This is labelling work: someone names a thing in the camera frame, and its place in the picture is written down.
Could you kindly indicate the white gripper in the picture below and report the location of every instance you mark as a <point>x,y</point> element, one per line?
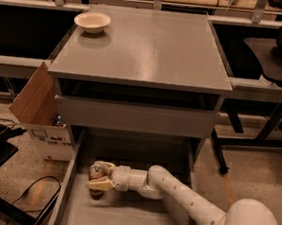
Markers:
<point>121,177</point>

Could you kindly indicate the orange soda can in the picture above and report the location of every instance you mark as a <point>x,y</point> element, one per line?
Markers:
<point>96,171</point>

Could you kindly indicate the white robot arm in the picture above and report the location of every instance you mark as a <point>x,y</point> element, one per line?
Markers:
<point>157,183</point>

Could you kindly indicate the open middle drawer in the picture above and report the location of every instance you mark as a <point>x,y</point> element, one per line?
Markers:
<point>75,206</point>

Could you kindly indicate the grey top drawer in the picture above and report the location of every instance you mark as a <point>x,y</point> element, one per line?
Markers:
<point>135,118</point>

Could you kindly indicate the grey drawer cabinet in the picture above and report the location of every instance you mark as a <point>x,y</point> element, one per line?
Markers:
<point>146,57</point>

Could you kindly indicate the cardboard box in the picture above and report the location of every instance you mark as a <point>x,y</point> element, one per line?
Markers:
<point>35,108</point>

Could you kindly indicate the white ceramic bowl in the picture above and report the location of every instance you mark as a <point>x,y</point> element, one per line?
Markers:
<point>92,22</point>

